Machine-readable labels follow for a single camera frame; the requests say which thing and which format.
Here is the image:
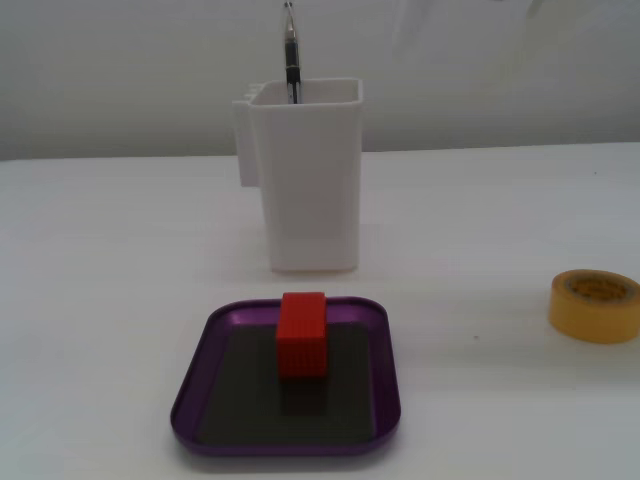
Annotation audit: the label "red block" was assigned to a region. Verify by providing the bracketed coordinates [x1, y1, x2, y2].
[275, 291, 329, 383]

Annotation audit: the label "yellow tape roll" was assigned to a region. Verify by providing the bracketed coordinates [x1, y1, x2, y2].
[547, 269, 640, 346]

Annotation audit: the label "purple metal tray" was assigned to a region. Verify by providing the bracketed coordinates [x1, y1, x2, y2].
[170, 296, 403, 458]

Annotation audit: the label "black pen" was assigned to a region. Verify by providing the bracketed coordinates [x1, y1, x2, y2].
[280, 1, 304, 106]

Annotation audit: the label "white plastic tool holder box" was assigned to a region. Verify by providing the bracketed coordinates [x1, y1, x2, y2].
[231, 77, 365, 274]

